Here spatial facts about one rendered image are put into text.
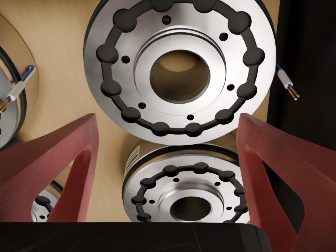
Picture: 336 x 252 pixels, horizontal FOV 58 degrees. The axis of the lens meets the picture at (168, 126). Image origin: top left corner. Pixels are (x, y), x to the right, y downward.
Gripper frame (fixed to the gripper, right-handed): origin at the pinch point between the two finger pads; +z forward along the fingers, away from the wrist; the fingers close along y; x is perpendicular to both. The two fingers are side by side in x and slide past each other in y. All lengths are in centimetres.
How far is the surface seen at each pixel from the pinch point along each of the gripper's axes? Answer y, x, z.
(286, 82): -5.9, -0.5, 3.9
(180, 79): -0.8, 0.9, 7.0
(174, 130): -0.4, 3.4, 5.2
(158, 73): 0.5, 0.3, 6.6
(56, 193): 8.1, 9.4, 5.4
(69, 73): 6.4, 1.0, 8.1
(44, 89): 8.3, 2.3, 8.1
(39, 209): 9.7, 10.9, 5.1
